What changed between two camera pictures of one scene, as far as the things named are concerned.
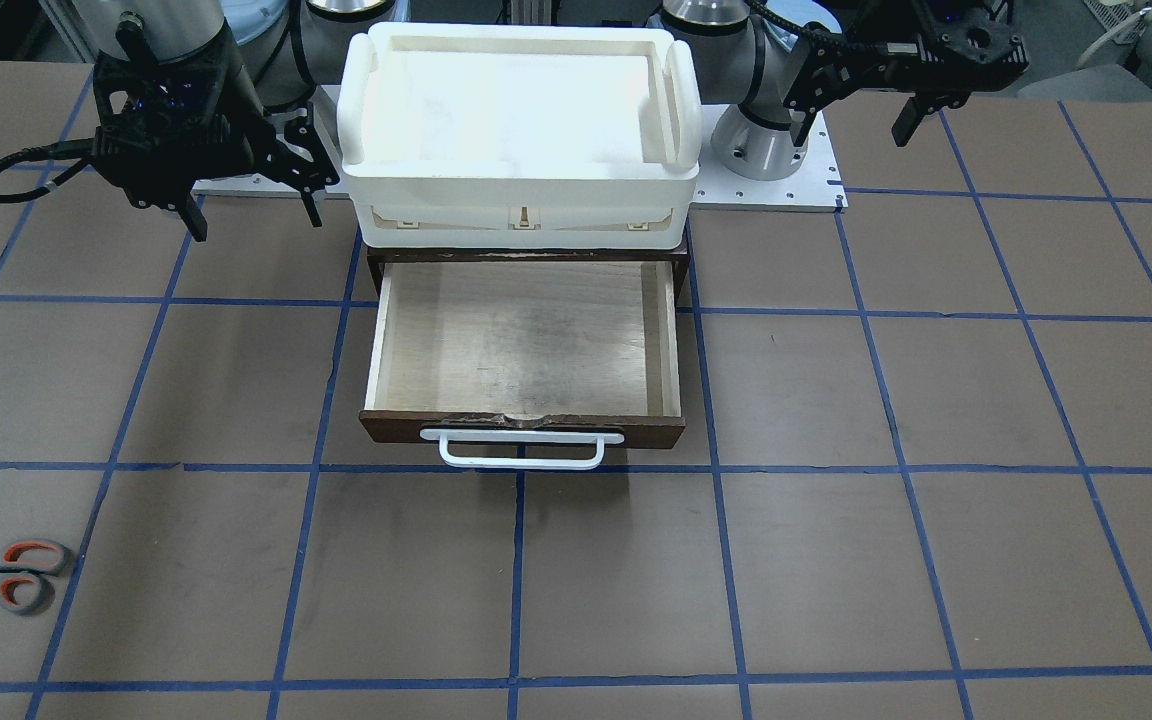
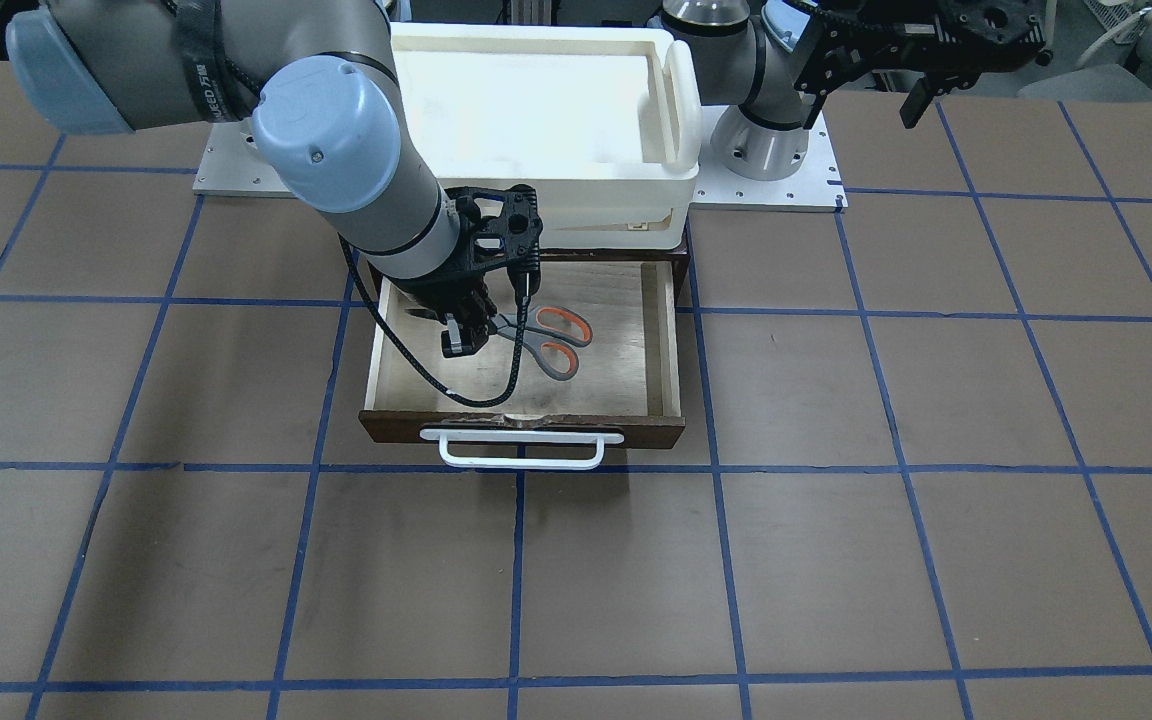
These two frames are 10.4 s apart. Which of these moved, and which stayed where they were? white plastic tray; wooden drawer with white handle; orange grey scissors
Moved: orange grey scissors
Stayed: wooden drawer with white handle; white plastic tray
